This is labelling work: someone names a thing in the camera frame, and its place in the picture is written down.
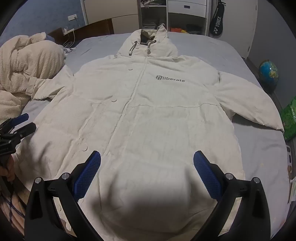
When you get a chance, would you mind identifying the brown wooden headboard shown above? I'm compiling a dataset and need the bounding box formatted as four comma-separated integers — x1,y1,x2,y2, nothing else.
48,19,114,45

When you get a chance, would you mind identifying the orange yellow toy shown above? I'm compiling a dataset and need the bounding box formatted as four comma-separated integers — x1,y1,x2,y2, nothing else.
170,28,188,34

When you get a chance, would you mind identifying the white shelf unit with drawers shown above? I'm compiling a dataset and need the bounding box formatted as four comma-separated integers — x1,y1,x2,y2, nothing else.
138,0,213,36

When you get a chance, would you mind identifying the black Yonex racket bag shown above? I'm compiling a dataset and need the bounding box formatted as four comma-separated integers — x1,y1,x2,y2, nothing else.
209,0,225,37

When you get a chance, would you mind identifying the green shopping bag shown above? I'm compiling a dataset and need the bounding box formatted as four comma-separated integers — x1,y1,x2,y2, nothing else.
280,97,296,141

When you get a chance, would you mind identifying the white door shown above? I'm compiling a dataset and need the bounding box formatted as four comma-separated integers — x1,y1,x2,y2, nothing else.
209,0,258,59

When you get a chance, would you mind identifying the blue globe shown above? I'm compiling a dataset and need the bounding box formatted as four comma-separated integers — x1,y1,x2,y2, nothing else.
258,60,279,87

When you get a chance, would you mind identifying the cream white hooded coat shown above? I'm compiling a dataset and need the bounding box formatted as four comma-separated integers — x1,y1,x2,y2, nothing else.
14,27,283,240

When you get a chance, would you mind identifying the white wardrobe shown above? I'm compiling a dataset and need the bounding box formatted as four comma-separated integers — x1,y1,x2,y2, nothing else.
81,0,140,34

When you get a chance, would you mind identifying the light blue bed sheet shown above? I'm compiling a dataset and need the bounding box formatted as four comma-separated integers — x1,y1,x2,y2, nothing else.
17,31,291,223

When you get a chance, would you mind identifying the white wall socket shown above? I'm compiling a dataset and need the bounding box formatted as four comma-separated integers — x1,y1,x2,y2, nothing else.
68,14,77,21

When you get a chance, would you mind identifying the white charger cable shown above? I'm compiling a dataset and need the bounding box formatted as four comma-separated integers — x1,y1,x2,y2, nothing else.
62,27,77,53

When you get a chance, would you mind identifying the person's left hand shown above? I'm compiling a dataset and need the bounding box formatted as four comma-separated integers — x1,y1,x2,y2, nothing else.
0,155,15,182

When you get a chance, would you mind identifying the cream knitted blanket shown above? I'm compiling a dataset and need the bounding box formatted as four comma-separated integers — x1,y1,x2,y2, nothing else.
1,32,65,122

